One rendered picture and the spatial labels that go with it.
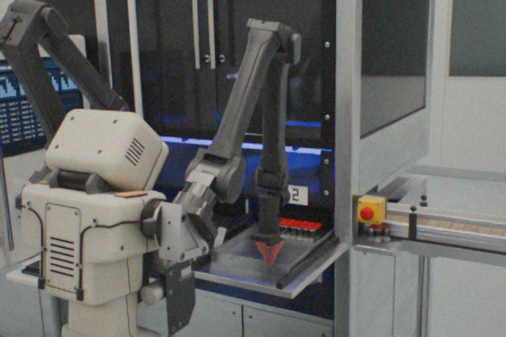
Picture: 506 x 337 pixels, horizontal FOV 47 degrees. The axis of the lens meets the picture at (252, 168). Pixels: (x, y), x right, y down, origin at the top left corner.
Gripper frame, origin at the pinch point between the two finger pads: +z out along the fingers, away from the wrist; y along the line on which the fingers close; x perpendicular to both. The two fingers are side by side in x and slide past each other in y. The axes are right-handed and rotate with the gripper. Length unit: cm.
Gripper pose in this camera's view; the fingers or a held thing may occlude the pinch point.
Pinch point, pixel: (269, 263)
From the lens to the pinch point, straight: 164.6
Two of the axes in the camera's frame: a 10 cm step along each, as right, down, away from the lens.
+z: 0.2, 9.8, 1.8
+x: -8.7, -0.7, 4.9
